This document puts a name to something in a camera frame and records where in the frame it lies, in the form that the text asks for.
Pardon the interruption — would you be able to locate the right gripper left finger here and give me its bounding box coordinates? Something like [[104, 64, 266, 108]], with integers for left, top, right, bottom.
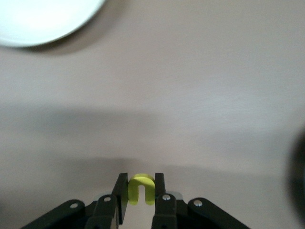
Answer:
[[21, 173, 130, 229]]

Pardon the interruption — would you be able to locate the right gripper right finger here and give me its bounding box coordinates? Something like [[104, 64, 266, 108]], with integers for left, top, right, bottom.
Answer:
[[152, 172, 251, 229]]

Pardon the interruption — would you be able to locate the yellow foam small n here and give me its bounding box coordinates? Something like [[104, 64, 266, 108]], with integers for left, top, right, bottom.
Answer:
[[128, 173, 155, 207]]

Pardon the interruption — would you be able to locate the beige round plate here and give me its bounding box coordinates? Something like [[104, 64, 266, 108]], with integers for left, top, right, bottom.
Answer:
[[0, 0, 107, 48]]

